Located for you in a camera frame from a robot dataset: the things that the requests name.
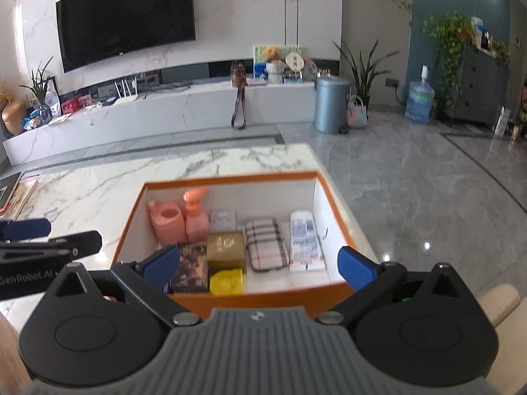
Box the beige sofa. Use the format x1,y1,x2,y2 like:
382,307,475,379
478,283,527,395

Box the pink pump bottle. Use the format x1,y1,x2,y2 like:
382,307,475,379
182,187,211,241

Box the yellow plastic case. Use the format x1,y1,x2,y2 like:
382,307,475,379
209,268,244,296

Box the green plant in glass vase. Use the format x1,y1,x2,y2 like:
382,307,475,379
18,55,56,122

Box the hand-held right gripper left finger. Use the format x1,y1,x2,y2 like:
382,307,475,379
41,245,200,327

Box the white packet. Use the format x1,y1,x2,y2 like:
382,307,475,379
44,90,62,118

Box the round paper fan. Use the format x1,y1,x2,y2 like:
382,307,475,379
285,51,305,72

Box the blue water jug with pump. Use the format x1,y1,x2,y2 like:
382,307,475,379
405,65,435,125

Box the small silver box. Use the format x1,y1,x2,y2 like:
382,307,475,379
211,208,237,233

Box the white lotion tube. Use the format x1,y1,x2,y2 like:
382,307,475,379
288,210,326,272

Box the gold vase with dried flowers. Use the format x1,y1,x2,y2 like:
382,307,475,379
0,86,27,136

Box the black television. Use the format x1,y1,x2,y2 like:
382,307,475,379
56,0,196,73

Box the woven basket bag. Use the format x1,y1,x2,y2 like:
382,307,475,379
346,94,368,129

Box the white router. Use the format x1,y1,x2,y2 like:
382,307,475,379
113,77,138,105

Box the grey dresser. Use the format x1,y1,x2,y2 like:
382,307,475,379
447,43,511,126

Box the brown patterned box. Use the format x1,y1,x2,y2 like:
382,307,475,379
170,243,209,294

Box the long-leaf potted plant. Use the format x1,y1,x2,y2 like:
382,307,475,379
333,39,400,108

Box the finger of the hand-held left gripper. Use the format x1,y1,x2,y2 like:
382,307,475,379
0,231,103,256
0,219,52,241

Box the orange-rimmed white box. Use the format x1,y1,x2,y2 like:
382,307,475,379
111,171,357,322

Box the white marble TV console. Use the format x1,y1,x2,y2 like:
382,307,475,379
2,79,319,165

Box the grey pedal trash can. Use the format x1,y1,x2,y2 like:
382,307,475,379
314,76,351,134

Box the blue snack packet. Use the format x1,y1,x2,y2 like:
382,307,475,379
20,109,44,130

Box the green painting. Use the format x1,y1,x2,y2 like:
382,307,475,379
253,44,303,81

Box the gold-brown cube box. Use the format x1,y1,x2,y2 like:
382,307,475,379
206,231,247,274

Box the plaid pouch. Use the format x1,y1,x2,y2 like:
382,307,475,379
245,217,289,272

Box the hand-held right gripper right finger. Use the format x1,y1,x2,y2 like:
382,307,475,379
317,246,476,325

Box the black notebook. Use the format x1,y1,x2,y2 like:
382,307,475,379
0,171,23,210

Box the pink plastic cup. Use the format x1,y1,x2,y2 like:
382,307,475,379
148,200,188,244

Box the trailing ivy plant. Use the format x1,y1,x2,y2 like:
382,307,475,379
423,13,476,110

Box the black cables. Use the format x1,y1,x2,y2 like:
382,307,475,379
144,81,193,92

